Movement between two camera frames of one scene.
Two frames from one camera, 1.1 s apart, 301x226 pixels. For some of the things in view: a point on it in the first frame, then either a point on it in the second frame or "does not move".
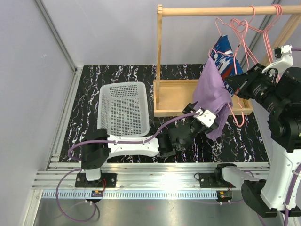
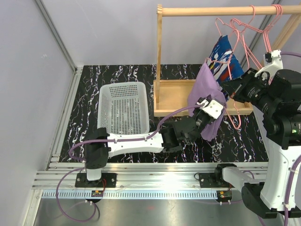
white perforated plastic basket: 122,109 does not move
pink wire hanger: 233,54 → 227,61
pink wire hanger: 278,9 does not move
